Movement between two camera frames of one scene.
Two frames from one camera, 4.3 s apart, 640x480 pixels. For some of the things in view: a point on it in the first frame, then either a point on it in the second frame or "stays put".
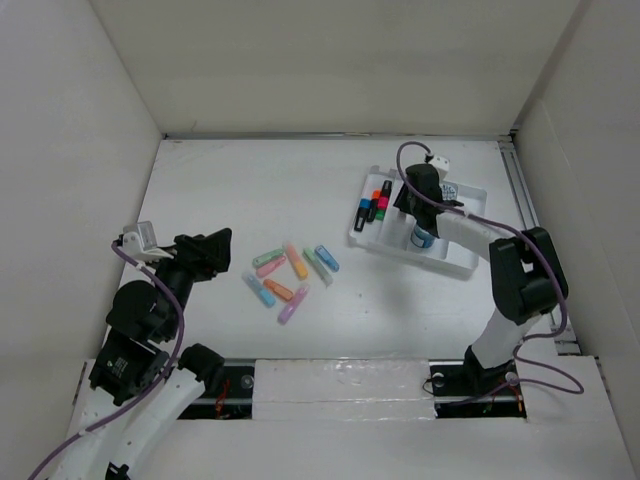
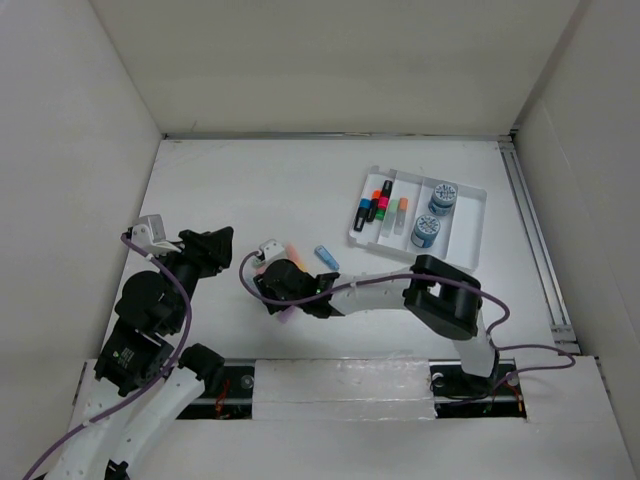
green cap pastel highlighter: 319,269 -> 390,218
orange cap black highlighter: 376,194 stays put
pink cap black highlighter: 385,195 stays put
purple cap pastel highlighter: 291,307 stays put
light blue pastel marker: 327,258 stays put
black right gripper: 401,200 -> 266,290
